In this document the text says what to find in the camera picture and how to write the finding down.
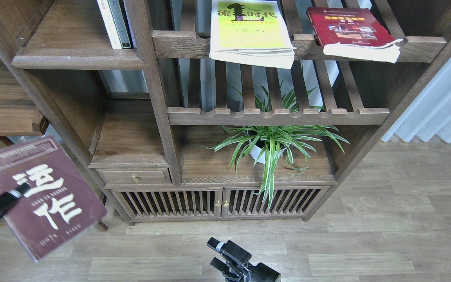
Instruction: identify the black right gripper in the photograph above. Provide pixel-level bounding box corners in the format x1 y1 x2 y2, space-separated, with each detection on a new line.
206 237 281 282

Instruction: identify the brass drawer knob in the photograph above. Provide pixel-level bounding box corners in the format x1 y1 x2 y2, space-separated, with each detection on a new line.
131 174 140 183

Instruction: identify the dark maroon book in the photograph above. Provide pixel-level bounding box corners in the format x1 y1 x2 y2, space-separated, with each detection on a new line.
0 135 107 262

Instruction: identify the white plant pot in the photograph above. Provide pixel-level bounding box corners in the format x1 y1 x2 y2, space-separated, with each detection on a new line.
248 136 287 165

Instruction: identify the red cover book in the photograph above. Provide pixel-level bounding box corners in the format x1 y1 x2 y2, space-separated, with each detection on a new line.
307 7 402 63

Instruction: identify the white curtain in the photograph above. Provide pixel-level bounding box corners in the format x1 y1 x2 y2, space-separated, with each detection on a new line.
382 58 451 143

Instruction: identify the dark wooden bookshelf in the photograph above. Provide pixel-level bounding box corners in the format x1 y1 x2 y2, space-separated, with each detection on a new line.
0 0 451 224

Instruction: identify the green spider plant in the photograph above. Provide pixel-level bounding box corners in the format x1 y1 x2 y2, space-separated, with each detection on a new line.
203 78 349 210

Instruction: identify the white spine book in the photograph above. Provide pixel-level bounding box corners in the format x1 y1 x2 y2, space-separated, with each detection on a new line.
97 0 122 49

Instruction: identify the yellow-green cover book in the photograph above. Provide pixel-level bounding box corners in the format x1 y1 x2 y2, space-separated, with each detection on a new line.
209 0 295 69

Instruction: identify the dark green spine book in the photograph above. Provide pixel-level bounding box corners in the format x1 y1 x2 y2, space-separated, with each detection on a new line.
107 0 135 49

